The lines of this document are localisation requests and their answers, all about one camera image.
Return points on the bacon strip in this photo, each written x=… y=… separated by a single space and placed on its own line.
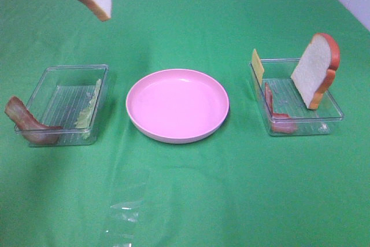
x=25 y=121
x=281 y=122

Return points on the green lettuce leaf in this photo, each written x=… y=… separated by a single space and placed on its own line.
x=86 y=114

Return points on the pink round plate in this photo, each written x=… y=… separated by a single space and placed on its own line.
x=177 y=105

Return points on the yellow cheese slice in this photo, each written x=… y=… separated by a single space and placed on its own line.
x=257 y=66

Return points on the green tablecloth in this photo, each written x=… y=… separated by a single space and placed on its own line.
x=239 y=187

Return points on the clear plastic tape strip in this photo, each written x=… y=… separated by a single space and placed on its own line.
x=125 y=204

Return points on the right clear plastic container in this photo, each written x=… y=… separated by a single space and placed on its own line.
x=287 y=99

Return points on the clear plastic container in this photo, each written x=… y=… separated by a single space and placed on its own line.
x=61 y=93
x=287 y=99

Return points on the left clear plastic container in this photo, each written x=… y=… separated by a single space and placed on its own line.
x=61 y=93

